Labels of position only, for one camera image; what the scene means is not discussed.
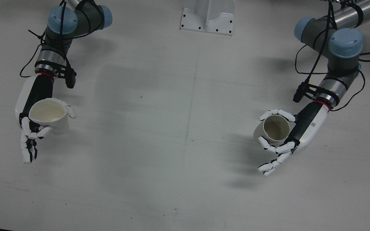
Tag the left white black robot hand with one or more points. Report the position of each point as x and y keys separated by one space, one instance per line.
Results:
x=310 y=125

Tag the beige paper cup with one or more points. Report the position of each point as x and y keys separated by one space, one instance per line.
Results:
x=276 y=128

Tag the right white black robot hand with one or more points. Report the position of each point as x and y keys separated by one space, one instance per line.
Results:
x=40 y=89

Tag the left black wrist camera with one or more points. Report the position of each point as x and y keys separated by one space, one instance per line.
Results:
x=302 y=91

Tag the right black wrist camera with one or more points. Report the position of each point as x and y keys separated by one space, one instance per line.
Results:
x=70 y=78

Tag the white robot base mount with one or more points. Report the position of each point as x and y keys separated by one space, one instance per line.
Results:
x=207 y=19

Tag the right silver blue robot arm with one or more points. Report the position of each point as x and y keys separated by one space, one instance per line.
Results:
x=63 y=24

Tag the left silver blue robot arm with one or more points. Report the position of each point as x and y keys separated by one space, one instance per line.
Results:
x=345 y=45

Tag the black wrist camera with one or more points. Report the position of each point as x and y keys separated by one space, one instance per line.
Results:
x=70 y=78
x=302 y=91

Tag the white paper cup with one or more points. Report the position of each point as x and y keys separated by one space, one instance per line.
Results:
x=48 y=114

